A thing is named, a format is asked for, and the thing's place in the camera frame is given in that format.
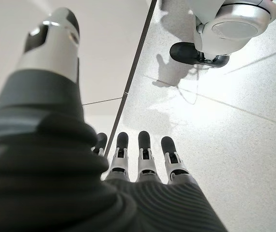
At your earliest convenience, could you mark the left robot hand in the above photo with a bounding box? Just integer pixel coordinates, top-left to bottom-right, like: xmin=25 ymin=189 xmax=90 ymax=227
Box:
xmin=0 ymin=7 xmax=229 ymax=232

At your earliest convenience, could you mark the left robot leg with foot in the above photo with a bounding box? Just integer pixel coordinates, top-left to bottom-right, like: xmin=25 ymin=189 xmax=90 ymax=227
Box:
xmin=169 ymin=0 xmax=276 ymax=69

